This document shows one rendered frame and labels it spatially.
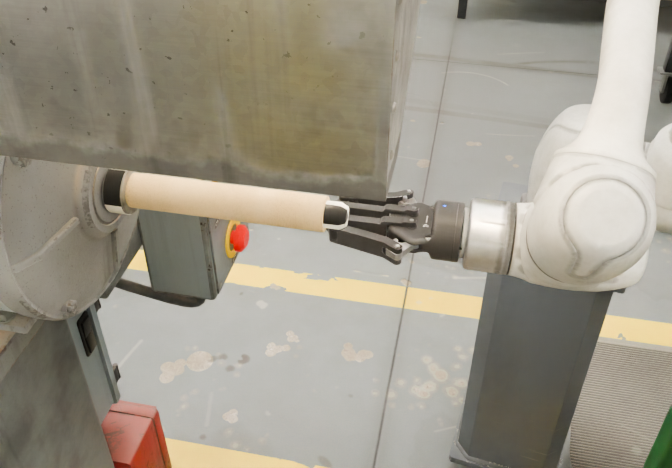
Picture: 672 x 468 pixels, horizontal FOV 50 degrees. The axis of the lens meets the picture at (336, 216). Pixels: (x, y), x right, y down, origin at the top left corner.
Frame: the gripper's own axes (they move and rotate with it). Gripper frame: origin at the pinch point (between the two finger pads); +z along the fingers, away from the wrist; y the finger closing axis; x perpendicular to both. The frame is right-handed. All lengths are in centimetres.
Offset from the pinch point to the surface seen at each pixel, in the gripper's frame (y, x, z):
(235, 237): 3.2, -8.4, 11.0
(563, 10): 361, -106, -69
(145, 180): -22.8, 19.2, 8.5
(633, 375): 80, -106, -76
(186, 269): -3.3, -9.7, 16.0
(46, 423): -22.7, -21.6, 29.1
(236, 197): -23.4, 19.0, -0.1
